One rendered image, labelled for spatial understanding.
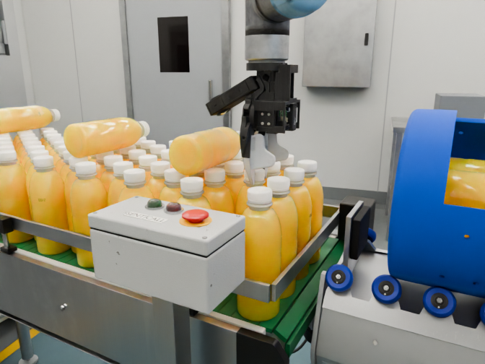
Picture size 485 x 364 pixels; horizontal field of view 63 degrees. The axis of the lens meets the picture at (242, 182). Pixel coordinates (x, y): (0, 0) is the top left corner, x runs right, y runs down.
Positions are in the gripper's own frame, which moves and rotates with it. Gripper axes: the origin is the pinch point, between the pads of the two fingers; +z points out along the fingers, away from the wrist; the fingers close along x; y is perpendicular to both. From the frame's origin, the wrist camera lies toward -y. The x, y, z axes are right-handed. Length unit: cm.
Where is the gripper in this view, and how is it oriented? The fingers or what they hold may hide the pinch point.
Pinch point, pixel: (255, 174)
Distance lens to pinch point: 75.0
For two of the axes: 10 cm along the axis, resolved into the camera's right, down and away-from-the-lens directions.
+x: 4.7, -2.4, 8.5
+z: 0.0, 9.6, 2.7
